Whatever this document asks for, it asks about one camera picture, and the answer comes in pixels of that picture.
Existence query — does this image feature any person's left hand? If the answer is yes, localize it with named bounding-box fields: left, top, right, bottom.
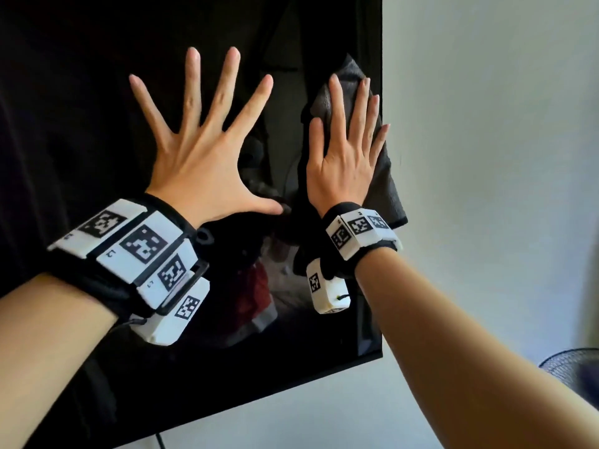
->
left=129, top=46, right=284, bottom=228

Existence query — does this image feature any person's right hand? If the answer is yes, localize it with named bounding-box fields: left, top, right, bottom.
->
left=306, top=74, right=390, bottom=218

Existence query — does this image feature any grey cleaning cloth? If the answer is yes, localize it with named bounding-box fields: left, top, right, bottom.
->
left=306, top=53, right=409, bottom=229

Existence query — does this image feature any person's left forearm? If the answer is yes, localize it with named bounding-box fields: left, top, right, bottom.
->
left=0, top=273, right=119, bottom=449

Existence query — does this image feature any person's right forearm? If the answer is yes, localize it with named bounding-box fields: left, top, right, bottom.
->
left=354, top=247, right=599, bottom=449

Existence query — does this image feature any black television screen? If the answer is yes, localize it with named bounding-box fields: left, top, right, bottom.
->
left=0, top=0, right=384, bottom=449

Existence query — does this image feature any right wrist tracker band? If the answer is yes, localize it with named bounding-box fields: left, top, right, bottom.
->
left=293, top=202, right=403, bottom=315

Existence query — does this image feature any wrist tracker band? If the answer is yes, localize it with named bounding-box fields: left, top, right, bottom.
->
left=293, top=202, right=403, bottom=315
left=47, top=193, right=216, bottom=347

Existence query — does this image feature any left wrist tracker band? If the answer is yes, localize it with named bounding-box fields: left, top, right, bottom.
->
left=47, top=193, right=216, bottom=347

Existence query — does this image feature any black fan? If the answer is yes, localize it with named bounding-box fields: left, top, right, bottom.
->
left=539, top=348, right=599, bottom=409

